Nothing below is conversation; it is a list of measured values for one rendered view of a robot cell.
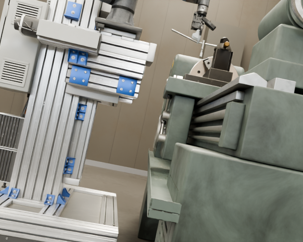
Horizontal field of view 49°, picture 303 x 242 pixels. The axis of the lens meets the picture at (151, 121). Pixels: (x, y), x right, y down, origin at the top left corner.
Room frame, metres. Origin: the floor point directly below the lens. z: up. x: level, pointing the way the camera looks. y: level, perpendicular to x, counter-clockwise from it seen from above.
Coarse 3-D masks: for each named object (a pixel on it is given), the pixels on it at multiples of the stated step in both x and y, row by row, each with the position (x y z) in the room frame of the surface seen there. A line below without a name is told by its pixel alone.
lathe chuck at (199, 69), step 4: (200, 60) 2.06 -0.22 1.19; (196, 64) 2.05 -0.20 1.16; (200, 64) 2.05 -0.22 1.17; (192, 68) 2.06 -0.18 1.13; (196, 68) 2.05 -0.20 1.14; (200, 68) 2.05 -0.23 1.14; (204, 68) 2.05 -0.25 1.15; (232, 68) 2.06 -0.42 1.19; (192, 72) 2.05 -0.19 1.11; (196, 72) 2.05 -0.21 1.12; (200, 72) 2.06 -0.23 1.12; (204, 72) 2.05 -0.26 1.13; (236, 72) 2.05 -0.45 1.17; (232, 76) 2.05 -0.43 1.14; (236, 76) 2.05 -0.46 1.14; (232, 80) 2.05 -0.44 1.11
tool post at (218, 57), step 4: (216, 52) 1.47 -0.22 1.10; (220, 52) 1.47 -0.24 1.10; (224, 52) 1.47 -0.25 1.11; (228, 52) 1.47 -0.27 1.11; (232, 52) 1.47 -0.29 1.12; (216, 56) 1.47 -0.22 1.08; (220, 56) 1.47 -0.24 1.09; (224, 56) 1.47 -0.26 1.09; (228, 56) 1.47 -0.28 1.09; (232, 56) 1.47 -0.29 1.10; (212, 60) 1.53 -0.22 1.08; (216, 60) 1.47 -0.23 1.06; (220, 60) 1.47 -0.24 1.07; (224, 60) 1.47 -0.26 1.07; (228, 60) 1.47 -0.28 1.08; (212, 64) 1.51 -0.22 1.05; (216, 64) 1.47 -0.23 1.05; (220, 64) 1.47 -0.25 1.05; (224, 64) 1.47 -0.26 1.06; (228, 64) 1.47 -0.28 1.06; (216, 68) 1.47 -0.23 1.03; (220, 68) 1.47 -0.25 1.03; (224, 68) 1.47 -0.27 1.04; (228, 68) 1.47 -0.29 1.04
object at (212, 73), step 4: (212, 68) 1.42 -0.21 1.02; (208, 72) 1.45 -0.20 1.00; (212, 72) 1.42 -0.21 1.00; (216, 72) 1.42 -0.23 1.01; (220, 72) 1.42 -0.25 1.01; (224, 72) 1.43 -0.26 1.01; (228, 72) 1.42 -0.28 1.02; (232, 72) 1.43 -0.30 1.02; (204, 76) 1.55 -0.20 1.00; (208, 76) 1.43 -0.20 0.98; (212, 76) 1.42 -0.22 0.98; (216, 76) 1.42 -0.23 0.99; (220, 76) 1.42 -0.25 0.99; (224, 76) 1.42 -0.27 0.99; (228, 76) 1.43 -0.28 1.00; (220, 80) 1.43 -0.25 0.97; (224, 80) 1.42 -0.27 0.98; (228, 80) 1.43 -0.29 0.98
